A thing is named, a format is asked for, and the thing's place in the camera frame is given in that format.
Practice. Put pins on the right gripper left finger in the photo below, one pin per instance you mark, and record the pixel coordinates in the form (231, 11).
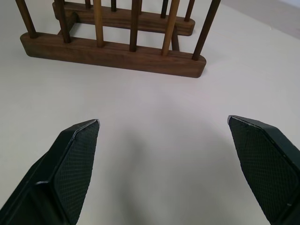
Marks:
(70, 168)

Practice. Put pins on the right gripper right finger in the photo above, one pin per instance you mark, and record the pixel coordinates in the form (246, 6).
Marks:
(262, 164)

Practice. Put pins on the brown wooden dish rack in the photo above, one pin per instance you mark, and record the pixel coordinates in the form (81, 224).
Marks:
(112, 54)

